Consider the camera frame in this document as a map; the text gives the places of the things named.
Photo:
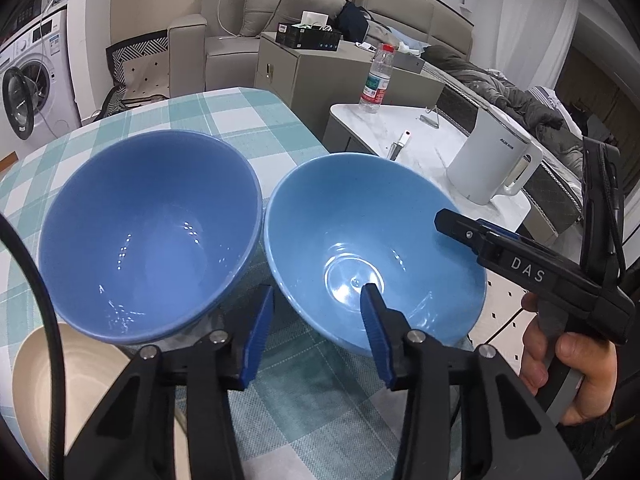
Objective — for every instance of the patterned black white cushion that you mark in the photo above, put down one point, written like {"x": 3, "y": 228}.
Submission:
{"x": 140, "y": 70}

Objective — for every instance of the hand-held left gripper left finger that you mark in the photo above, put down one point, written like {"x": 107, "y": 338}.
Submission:
{"x": 255, "y": 345}

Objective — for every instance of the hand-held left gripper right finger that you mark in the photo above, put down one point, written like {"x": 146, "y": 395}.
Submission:
{"x": 380, "y": 345}

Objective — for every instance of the person's right hand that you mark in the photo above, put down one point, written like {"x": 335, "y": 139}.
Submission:
{"x": 595, "y": 370}

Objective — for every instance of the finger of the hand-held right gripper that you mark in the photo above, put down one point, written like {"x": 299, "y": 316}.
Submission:
{"x": 460, "y": 227}
{"x": 500, "y": 230}

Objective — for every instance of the white washing machine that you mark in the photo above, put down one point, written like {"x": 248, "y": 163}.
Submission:
{"x": 55, "y": 70}

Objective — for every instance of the black box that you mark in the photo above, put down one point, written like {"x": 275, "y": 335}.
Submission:
{"x": 310, "y": 37}

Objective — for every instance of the large dark blue bowl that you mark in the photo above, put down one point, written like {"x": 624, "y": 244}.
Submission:
{"x": 150, "y": 220}

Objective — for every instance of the small white lighter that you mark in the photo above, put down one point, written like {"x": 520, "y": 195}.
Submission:
{"x": 399, "y": 145}

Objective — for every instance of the light blue bowl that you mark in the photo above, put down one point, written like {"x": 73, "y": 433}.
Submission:
{"x": 350, "y": 210}

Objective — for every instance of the teal checked tablecloth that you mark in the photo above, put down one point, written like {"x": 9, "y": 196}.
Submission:
{"x": 300, "y": 400}

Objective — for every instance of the black jacket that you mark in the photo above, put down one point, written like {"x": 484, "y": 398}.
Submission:
{"x": 352, "y": 17}

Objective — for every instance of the grey side cabinet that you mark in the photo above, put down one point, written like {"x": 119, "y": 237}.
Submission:
{"x": 300, "y": 80}

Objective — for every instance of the dark grey blanket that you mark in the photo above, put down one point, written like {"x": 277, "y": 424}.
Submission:
{"x": 500, "y": 90}

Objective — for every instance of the clear water bottle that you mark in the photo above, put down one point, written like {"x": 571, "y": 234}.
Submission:
{"x": 377, "y": 80}

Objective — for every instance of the grey sofa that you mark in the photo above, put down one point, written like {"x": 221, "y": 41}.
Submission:
{"x": 190, "y": 50}

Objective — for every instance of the white curtain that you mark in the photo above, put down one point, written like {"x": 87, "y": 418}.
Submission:
{"x": 525, "y": 30}

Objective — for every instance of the white marble side table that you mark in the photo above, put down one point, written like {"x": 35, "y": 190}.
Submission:
{"x": 370, "y": 130}

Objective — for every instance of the cream round plate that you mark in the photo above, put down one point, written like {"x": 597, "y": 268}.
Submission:
{"x": 90, "y": 360}

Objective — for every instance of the white electric kettle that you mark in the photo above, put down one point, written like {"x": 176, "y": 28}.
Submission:
{"x": 490, "y": 160}

